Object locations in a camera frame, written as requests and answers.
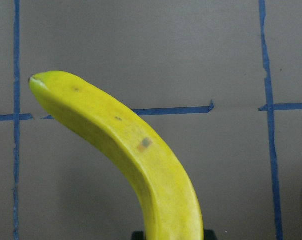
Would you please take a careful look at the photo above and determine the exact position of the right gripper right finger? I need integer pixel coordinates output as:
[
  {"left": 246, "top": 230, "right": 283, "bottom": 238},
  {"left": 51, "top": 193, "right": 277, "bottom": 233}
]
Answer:
[{"left": 204, "top": 229, "right": 218, "bottom": 240}]

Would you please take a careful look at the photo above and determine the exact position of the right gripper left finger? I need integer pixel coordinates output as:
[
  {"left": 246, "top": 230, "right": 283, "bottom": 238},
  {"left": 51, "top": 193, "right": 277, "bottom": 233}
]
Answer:
[{"left": 131, "top": 231, "right": 147, "bottom": 240}]

